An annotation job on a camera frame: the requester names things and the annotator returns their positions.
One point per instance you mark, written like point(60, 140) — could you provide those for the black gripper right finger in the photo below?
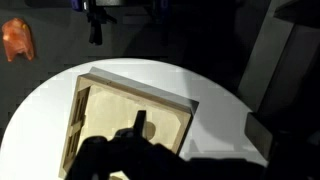
point(260, 138)

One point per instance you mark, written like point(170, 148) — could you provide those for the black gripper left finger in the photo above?
point(140, 121)

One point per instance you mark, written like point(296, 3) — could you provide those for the grey cabinet panel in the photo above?
point(276, 63)

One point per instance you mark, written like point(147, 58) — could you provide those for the orange plastic bag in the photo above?
point(17, 38)

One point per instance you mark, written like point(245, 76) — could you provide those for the square wooden slatted tray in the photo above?
point(110, 113)

